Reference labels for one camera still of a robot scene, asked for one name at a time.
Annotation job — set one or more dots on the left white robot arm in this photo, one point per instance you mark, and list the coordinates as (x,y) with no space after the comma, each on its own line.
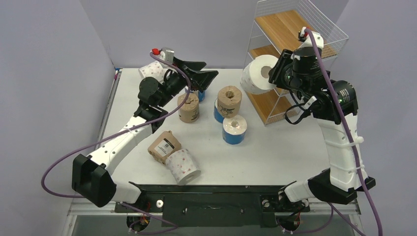
(92,174)

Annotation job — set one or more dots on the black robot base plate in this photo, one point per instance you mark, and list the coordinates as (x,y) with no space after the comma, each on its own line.
(215,205)

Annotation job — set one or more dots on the white wire wooden shelf rack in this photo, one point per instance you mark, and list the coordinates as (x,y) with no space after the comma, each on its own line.
(275,27)

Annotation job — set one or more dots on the blue wrapped roll front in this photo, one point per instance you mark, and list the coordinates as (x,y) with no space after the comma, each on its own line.
(234,129)

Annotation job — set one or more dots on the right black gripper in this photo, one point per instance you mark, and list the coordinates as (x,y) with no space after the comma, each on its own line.
(278,70)

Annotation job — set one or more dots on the blue wrapped roll back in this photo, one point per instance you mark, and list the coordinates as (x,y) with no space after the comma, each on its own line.
(198,94)

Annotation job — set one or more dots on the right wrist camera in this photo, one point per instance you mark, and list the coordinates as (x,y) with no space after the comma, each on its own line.
(305,38)

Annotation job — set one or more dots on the white floral roll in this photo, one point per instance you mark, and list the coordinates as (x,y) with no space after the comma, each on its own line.
(183,167)
(154,69)
(255,76)

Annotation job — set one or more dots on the blue wrapped roll under stack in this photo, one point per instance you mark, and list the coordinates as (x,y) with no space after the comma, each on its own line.
(218,117)

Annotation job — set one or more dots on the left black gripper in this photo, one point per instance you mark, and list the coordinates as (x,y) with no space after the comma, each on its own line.
(199,80)

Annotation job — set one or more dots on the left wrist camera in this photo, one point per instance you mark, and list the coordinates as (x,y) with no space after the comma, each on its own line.
(165,54)

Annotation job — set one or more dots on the brown roll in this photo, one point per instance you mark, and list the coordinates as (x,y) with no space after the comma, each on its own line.
(189,111)
(164,146)
(229,101)

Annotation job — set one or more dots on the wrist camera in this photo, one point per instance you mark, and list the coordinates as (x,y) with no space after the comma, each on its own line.
(305,38)
(165,54)

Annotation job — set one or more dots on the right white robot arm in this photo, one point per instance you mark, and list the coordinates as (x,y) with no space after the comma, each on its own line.
(334,105)

